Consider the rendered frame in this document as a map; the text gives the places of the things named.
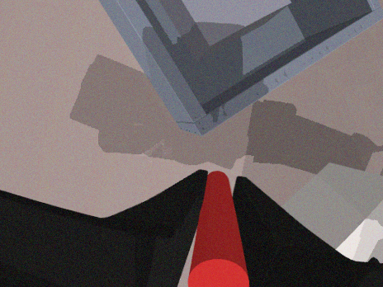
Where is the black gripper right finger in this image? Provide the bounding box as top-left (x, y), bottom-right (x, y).
top-left (232, 176), bottom-right (383, 287)

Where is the red peg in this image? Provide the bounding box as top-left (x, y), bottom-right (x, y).
top-left (188, 171), bottom-right (250, 287)

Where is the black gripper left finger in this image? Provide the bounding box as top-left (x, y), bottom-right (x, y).
top-left (0, 170), bottom-right (208, 287)

